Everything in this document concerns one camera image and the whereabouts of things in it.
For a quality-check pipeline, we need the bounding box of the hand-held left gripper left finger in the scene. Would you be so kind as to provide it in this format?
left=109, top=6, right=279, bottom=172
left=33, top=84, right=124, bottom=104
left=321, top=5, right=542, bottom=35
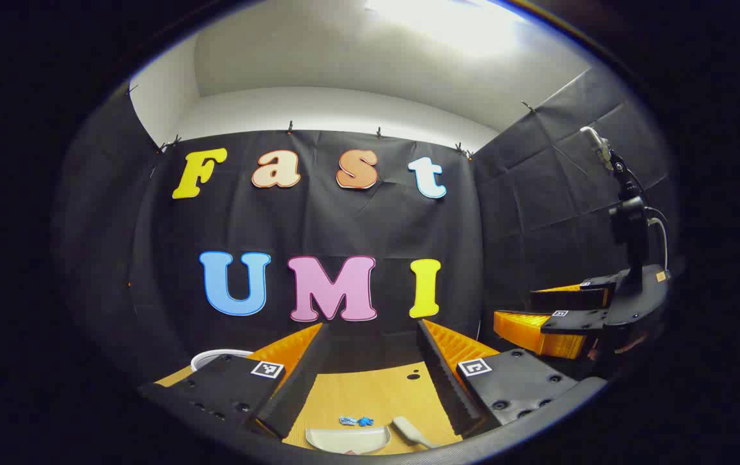
left=138, top=322, right=331, bottom=440

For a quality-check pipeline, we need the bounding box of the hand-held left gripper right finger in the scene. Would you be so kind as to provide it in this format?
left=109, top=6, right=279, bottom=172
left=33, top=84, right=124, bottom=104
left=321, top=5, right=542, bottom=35
left=416, top=319, right=581, bottom=438

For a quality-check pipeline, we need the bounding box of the small grey broom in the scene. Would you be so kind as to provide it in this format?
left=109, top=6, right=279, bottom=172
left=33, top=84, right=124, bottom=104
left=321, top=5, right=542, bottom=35
left=392, top=416, right=437, bottom=450

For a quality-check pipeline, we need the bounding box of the grey dustpan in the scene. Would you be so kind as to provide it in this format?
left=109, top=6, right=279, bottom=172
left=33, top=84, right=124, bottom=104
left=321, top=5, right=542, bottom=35
left=305, top=426, right=392, bottom=455

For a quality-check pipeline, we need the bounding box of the white garbage bin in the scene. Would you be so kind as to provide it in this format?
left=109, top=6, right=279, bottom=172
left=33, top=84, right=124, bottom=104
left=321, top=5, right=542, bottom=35
left=190, top=349, right=254, bottom=373

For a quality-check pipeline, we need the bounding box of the wooden desktop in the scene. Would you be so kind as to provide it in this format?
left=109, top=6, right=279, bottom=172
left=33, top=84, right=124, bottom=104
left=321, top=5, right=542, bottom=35
left=154, top=362, right=464, bottom=456

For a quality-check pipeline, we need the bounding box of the row of small backdrop clips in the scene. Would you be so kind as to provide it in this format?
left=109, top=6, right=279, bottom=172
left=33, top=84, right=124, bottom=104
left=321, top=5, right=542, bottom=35
left=126, top=83, right=539, bottom=161

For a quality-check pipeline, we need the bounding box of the white cable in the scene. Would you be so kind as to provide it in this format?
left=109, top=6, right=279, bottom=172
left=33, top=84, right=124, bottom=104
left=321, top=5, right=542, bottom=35
left=646, top=208, right=670, bottom=272

